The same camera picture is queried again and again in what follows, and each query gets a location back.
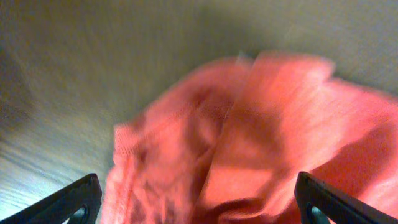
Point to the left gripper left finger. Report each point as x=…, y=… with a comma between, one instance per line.
x=78, y=202

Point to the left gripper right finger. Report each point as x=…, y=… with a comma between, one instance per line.
x=320, y=202

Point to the red t-shirt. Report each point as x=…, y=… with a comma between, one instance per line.
x=226, y=144

